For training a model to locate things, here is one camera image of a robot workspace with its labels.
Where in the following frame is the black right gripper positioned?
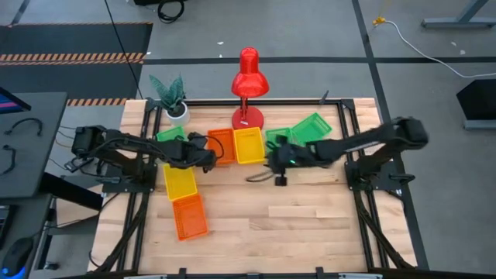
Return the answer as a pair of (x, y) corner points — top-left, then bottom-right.
(266, 134), (313, 188)

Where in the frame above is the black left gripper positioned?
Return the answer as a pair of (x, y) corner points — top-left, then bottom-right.
(168, 131), (219, 174)

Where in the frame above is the orange plastic basket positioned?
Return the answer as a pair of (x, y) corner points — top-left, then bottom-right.
(206, 128), (238, 166)
(171, 193), (210, 243)

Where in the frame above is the green plastic basket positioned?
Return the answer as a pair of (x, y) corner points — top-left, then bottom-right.
(155, 126), (188, 143)
(290, 112), (334, 147)
(265, 127), (296, 155)

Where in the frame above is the yellow plastic basket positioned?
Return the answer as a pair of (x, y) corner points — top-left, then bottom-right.
(232, 126), (267, 166)
(162, 163), (199, 202)

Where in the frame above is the white plant pot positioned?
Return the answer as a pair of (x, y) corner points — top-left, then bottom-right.
(165, 101), (191, 128)

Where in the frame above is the green snake plant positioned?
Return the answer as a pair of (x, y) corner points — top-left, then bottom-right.
(148, 73), (186, 112)

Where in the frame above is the red desk lamp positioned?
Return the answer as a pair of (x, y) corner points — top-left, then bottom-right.
(230, 46), (270, 131)

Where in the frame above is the dark grey side desk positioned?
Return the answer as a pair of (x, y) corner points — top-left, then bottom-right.
(0, 91), (69, 199)

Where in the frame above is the black hazard-striped floor mat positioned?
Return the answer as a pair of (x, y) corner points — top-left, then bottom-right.
(0, 22), (154, 107)

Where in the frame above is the laptop screen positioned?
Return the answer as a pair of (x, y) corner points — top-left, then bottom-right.
(0, 86), (33, 115)

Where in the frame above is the black box with grey base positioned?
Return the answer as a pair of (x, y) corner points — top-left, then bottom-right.
(456, 78), (496, 131)

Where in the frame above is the black computer mouse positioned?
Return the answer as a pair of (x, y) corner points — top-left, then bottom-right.
(1, 236), (35, 278)

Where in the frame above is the grey table leg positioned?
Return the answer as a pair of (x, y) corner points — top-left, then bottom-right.
(421, 0), (496, 29)

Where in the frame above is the dark cable loop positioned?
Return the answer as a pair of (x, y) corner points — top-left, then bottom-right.
(245, 169), (277, 184)

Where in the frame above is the black aluminium frame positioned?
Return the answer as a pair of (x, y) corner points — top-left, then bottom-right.
(88, 97), (422, 279)

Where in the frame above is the thin black floor cable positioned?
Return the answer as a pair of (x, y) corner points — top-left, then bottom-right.
(103, 0), (143, 100)

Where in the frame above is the coiled black cable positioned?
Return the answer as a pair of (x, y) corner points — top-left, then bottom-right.
(156, 0), (186, 24)

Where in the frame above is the white floor cable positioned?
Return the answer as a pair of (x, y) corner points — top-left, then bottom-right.
(383, 19), (496, 79)

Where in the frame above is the black curved cable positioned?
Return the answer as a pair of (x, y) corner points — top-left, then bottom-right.
(1, 143), (18, 176)
(3, 117), (44, 137)

